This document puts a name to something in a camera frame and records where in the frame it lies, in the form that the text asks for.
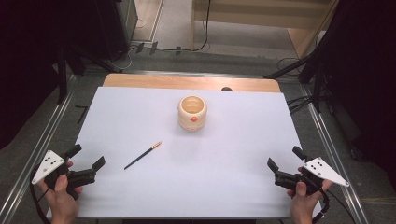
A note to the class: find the cream ceramic cup orange dot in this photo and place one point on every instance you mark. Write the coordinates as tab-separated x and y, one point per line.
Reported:
192	116

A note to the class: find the person's right hand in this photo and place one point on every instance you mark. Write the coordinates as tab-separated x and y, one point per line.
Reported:
303	205

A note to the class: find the dark blue chopstick orange end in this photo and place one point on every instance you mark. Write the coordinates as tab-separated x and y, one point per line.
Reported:
143	155

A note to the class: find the black curtain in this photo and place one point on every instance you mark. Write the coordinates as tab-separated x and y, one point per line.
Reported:
25	62
367	77

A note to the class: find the small dark round object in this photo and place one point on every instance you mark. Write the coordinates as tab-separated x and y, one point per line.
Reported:
226	89

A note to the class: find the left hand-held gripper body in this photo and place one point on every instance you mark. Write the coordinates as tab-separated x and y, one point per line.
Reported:
48	166

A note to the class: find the dark cabinet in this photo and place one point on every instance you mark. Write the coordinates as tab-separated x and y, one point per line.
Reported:
120	25

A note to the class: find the wooden board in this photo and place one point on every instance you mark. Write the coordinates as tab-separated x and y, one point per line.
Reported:
174	81

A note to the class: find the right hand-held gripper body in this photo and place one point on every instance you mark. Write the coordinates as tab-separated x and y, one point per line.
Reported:
325	171

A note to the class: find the person's left hand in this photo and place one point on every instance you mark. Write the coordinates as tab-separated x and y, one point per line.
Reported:
62	202

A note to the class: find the black metal stand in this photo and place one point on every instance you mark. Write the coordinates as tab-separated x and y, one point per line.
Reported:
62	71
311	71

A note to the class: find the metal floor rail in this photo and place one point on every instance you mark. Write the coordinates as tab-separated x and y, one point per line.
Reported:
37	149
336	161

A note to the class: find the light wooden furniture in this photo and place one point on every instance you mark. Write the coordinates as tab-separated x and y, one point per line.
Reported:
264	14

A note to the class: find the white table sheet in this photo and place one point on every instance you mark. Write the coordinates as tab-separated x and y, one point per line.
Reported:
186	174

